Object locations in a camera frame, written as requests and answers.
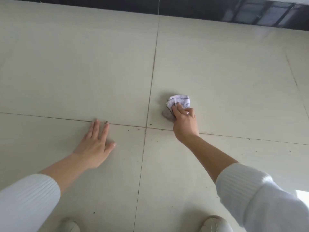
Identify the person's right hand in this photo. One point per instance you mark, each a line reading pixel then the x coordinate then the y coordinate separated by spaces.
pixel 186 125

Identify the person's left hand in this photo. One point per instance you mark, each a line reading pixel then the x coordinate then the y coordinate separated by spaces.
pixel 94 149

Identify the grey wiping rag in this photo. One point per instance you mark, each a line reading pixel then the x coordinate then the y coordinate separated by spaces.
pixel 181 100

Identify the person's left forearm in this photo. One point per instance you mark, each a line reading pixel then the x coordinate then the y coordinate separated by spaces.
pixel 41 188

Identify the person's right forearm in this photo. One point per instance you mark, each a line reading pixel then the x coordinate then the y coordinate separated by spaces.
pixel 241 181

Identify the person's right white shoe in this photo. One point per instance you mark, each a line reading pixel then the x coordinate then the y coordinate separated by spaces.
pixel 216 224

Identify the black baseboard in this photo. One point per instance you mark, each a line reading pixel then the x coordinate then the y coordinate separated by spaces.
pixel 193 7

